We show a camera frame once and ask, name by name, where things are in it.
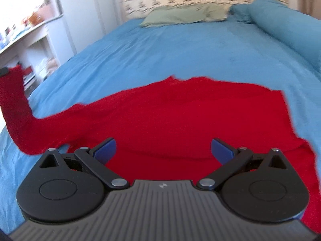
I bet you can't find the blue bed sheet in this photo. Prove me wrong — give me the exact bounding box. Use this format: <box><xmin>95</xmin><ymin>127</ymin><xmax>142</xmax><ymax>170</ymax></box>
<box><xmin>0</xmin><ymin>17</ymin><xmax>321</xmax><ymax>235</ymax></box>

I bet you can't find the rolled blue duvet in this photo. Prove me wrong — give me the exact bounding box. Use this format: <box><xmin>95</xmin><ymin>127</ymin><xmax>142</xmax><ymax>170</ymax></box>
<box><xmin>229</xmin><ymin>0</ymin><xmax>321</xmax><ymax>74</ymax></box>

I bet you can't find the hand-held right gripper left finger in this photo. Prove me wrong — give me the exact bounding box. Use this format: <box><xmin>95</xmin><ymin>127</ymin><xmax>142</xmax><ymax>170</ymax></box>
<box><xmin>39</xmin><ymin>138</ymin><xmax>130</xmax><ymax>189</ymax></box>

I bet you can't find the white shelf unit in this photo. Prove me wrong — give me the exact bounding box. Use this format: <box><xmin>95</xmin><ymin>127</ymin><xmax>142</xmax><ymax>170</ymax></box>
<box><xmin>0</xmin><ymin>15</ymin><xmax>66</xmax><ymax>91</ymax></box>

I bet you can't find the green pillow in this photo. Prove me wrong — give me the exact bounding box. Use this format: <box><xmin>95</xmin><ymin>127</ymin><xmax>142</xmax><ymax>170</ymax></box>
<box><xmin>139</xmin><ymin>3</ymin><xmax>229</xmax><ymax>28</ymax></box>

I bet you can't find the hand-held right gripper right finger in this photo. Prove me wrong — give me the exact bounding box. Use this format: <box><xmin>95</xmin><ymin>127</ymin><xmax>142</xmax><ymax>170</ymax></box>
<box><xmin>197</xmin><ymin>138</ymin><xmax>289</xmax><ymax>189</ymax></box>

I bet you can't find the white wardrobe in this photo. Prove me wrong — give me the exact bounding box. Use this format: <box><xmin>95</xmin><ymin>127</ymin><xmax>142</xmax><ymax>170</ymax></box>
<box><xmin>58</xmin><ymin>0</ymin><xmax>120</xmax><ymax>55</ymax></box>

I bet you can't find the red knit sweater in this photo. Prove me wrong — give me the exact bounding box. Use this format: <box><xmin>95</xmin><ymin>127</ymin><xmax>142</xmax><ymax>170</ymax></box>
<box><xmin>0</xmin><ymin>65</ymin><xmax>316</xmax><ymax>234</ymax></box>

